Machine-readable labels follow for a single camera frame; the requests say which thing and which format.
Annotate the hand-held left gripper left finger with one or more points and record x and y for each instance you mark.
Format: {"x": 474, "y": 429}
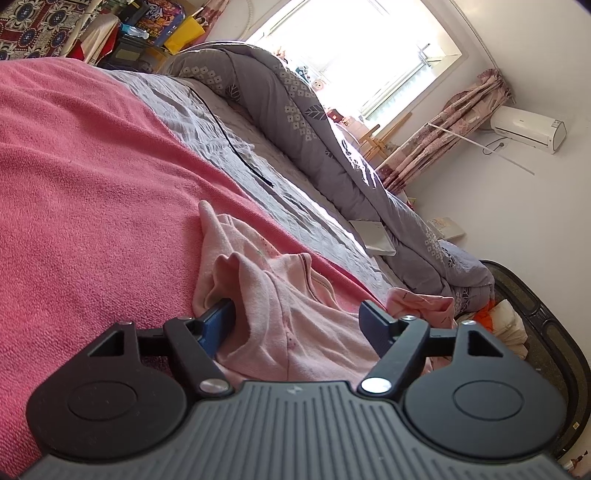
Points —
{"x": 217, "y": 323}

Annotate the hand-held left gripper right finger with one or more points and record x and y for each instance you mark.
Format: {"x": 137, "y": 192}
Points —
{"x": 371, "y": 327}

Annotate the pink strawberry print shirt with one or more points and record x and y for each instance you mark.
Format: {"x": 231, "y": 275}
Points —
{"x": 286, "y": 323}

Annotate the pink pants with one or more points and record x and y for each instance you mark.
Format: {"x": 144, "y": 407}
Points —
{"x": 415, "y": 302}

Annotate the white book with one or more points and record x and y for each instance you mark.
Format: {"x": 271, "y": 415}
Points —
{"x": 374, "y": 237}

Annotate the orange cloth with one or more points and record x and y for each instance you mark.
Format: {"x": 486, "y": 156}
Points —
{"x": 485, "y": 316}

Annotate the white paper box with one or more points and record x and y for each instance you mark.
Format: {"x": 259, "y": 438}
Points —
{"x": 445, "y": 227}

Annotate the cream pillow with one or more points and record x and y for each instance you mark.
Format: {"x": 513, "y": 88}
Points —
{"x": 508, "y": 327}

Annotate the grey bed sheet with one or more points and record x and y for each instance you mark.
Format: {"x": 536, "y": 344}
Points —
{"x": 300, "y": 207}

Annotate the black bed footboard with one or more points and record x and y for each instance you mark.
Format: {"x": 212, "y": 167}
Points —
{"x": 554, "y": 332}

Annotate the wooden easel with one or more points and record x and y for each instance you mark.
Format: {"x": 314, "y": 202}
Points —
{"x": 376, "y": 143}

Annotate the pink blanket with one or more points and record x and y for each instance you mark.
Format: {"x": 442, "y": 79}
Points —
{"x": 92, "y": 184}

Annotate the pink floral curtain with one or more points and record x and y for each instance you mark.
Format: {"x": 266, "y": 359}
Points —
{"x": 438, "y": 124}
{"x": 217, "y": 5}

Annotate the grey leaf print quilt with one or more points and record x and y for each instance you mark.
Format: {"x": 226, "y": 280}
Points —
{"x": 300, "y": 115}

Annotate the window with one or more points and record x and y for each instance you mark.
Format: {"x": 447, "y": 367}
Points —
{"x": 360, "y": 50}

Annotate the dark plastic storage box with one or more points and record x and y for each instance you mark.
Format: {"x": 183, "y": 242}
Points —
{"x": 131, "y": 55}

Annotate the yellow bag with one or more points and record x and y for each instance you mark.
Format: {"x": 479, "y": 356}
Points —
{"x": 184, "y": 34}

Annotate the cream cloth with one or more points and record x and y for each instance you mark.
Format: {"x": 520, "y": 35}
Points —
{"x": 101, "y": 41}

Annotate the colourful toy carton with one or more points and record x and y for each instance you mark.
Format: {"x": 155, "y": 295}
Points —
{"x": 157, "y": 14}

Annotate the patterned cloth covered cabinet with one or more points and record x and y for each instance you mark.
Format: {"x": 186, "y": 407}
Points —
{"x": 37, "y": 27}

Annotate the white clothes rail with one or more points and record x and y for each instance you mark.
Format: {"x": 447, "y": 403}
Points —
{"x": 461, "y": 134}

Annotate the white wall air conditioner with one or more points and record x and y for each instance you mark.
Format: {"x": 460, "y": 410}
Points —
{"x": 526, "y": 127}

